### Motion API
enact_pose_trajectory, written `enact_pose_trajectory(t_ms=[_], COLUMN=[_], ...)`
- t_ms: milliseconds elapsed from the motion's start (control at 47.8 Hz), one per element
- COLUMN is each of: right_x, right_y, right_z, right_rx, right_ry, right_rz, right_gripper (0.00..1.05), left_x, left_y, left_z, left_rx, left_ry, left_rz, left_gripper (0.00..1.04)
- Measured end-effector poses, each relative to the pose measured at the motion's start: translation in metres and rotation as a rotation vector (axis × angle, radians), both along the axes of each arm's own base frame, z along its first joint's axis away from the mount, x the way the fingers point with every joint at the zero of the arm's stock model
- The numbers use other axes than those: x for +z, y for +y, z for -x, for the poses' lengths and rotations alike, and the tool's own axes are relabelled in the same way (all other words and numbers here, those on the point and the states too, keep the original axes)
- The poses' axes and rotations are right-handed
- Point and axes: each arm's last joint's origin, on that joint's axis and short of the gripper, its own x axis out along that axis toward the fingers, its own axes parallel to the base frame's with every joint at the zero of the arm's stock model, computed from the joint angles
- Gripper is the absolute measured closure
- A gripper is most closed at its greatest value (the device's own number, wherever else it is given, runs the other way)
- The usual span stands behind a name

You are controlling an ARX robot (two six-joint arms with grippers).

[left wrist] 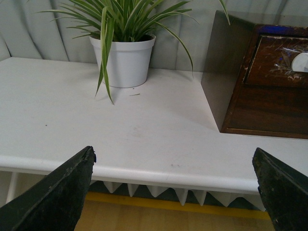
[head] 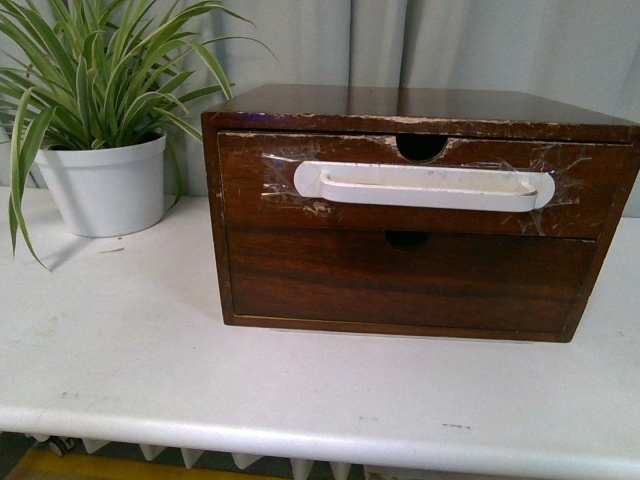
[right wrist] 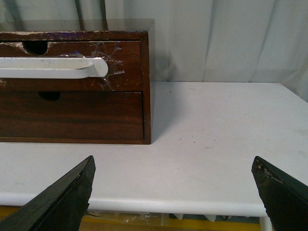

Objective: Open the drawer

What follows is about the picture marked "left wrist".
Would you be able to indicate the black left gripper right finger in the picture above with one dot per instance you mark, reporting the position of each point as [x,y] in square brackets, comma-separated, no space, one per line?
[283,191]

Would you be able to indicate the white plastic flower pot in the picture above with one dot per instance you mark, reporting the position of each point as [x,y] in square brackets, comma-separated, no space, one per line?
[128,62]

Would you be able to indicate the white drawer handle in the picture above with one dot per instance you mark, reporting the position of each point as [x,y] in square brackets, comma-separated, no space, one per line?
[300,63]

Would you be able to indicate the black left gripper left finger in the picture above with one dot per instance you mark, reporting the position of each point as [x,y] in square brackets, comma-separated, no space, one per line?
[55,203]

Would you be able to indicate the green spider plant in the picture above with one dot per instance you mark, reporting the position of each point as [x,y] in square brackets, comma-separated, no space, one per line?
[123,21]

